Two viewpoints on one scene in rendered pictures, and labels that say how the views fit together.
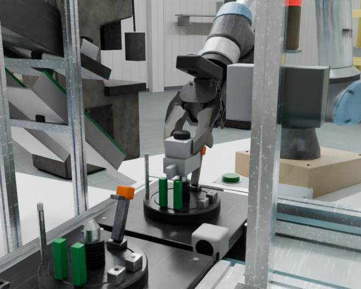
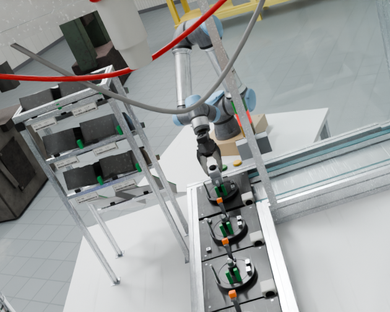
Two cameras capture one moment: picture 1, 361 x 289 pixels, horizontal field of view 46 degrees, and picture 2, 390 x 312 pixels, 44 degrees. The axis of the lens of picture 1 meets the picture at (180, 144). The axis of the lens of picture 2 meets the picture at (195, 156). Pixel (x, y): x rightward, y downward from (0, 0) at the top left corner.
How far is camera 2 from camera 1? 136 cm
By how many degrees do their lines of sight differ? 21
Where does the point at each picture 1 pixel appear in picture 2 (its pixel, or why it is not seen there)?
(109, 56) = not seen: outside the picture
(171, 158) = (214, 178)
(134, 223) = (215, 209)
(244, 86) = (244, 149)
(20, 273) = (206, 244)
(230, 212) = (241, 184)
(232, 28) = (200, 109)
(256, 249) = (269, 193)
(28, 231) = (154, 242)
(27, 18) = not seen: hidden behind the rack
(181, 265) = (249, 212)
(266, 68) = (252, 144)
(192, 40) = not seen: outside the picture
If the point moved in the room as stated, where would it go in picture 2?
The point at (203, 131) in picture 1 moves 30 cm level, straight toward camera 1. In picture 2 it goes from (220, 161) to (257, 189)
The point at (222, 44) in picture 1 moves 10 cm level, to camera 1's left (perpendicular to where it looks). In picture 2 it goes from (201, 120) to (182, 131)
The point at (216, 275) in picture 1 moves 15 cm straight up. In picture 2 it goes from (260, 208) to (249, 177)
